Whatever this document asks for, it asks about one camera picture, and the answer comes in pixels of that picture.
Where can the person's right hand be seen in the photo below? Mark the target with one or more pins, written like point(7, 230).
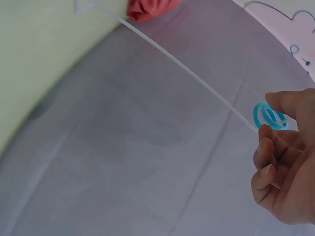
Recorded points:
point(297, 172)

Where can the clear thin plastic tube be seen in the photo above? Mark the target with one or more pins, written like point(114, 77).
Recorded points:
point(172, 57)

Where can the red cloth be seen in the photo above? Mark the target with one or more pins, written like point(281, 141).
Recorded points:
point(150, 8)

